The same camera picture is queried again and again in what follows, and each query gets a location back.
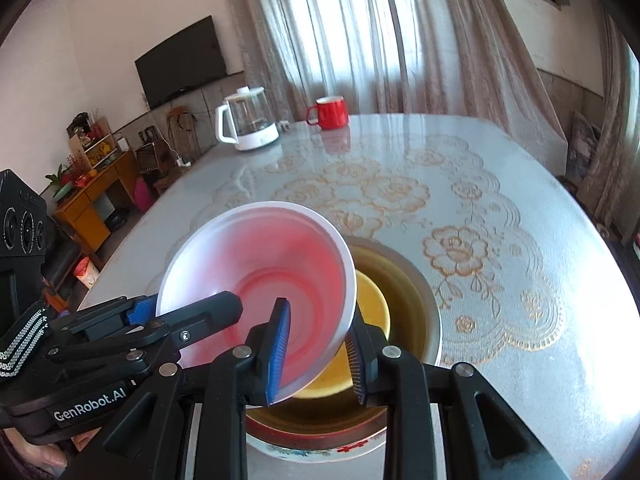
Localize glass electric kettle white base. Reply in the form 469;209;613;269
215;86;280;152

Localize beige sheer curtain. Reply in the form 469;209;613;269
228;0;567;175

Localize orange wooden cabinet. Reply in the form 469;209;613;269
53;151;140;252

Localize wooden chair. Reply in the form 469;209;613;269
166;105;202;162

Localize white power strip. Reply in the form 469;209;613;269
176;157;192;168

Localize white plate red characters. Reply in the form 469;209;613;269
246;429;386;464

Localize person's left hand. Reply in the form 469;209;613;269
1;428;70;476

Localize black wall television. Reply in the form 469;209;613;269
134;16;228;110

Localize red bowl white interior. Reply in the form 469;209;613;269
156;202;357;402

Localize purple floral rimmed plate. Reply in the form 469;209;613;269
246;413;386;451

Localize red ceramic mug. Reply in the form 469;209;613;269
305;96;348;130

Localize yellow plastic bowl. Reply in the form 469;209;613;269
294;270;392;400

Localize pink bag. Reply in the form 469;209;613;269
134;177;156;214

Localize red lidded plastic bucket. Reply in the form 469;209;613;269
74;257;100;289

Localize stainless steel bowl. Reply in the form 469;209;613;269
247;236;442;432

